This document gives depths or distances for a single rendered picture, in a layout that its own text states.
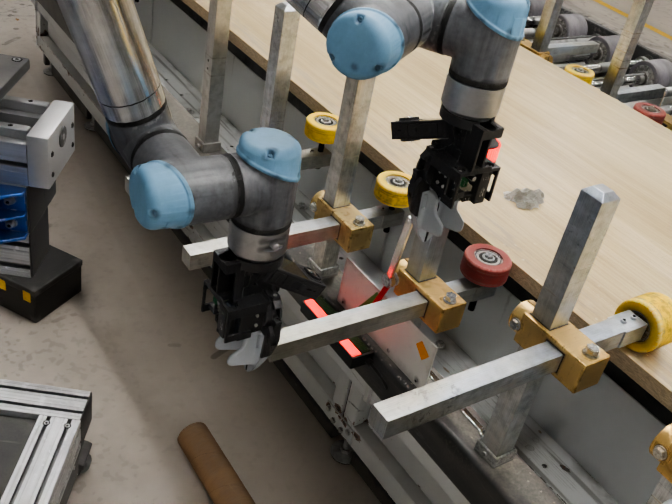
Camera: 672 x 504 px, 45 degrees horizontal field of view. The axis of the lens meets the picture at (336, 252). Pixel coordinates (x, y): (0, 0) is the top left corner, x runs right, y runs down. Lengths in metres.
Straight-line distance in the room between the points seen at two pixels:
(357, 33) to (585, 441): 0.84
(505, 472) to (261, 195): 0.60
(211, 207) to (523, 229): 0.71
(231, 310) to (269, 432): 1.20
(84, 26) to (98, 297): 1.72
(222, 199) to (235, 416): 1.37
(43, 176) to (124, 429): 0.99
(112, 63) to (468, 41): 0.41
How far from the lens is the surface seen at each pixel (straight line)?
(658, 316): 1.22
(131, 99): 0.95
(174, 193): 0.88
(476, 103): 1.01
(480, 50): 0.99
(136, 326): 2.46
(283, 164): 0.91
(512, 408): 1.21
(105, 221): 2.91
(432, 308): 1.27
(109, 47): 0.92
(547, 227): 1.49
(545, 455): 1.45
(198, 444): 2.04
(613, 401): 1.37
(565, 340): 1.10
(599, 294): 1.36
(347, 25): 0.88
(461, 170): 1.04
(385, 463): 1.96
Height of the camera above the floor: 1.60
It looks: 34 degrees down
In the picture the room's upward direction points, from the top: 12 degrees clockwise
